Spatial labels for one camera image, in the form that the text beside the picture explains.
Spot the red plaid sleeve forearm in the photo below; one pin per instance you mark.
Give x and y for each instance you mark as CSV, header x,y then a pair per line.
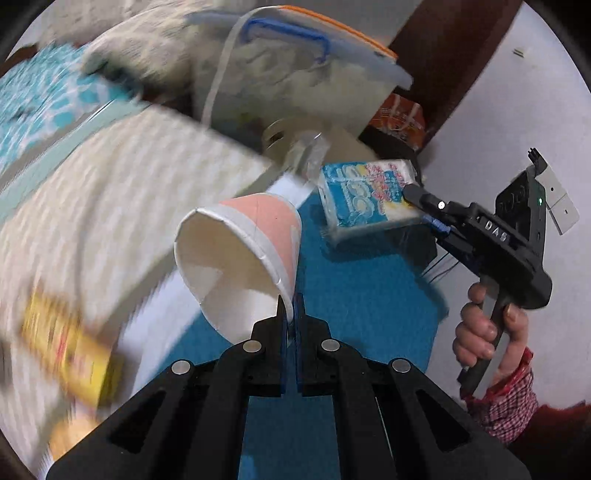
x,y
507,407

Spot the teal patterned duvet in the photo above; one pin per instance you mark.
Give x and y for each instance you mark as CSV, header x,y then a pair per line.
x,y
47,93

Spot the orange shopping bag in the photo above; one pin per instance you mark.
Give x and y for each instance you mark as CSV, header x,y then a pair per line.
x,y
402,119

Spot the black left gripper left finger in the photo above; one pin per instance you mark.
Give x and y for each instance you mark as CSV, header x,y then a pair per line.
x,y
189,421

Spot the clear bin blue handle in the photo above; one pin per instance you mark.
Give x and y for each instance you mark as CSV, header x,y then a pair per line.
x,y
253,69

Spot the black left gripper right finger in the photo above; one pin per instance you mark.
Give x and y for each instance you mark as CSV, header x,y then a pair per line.
x,y
391,420

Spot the right hand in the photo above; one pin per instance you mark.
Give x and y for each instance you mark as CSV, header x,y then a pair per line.
x,y
476,332

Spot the checkered folded quilt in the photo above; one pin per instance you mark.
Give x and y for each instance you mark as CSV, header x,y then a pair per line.
x,y
148,40

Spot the round trash bin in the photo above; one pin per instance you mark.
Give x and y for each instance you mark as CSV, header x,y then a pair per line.
x,y
307,132

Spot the patterned bed cover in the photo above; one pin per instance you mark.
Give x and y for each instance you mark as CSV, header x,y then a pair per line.
x,y
90,217

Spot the yellow snack box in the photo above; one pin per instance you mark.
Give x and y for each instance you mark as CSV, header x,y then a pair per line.
x,y
85,367

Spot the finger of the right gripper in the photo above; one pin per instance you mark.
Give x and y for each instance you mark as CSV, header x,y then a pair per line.
x,y
423,200

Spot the pink white paper cup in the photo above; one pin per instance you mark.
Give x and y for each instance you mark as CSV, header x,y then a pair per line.
x,y
239,259

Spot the blue tissue pack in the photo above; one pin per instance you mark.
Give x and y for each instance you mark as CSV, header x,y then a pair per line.
x,y
361,198

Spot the dark wooden door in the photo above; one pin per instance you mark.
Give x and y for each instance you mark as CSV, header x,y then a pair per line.
x,y
445,46

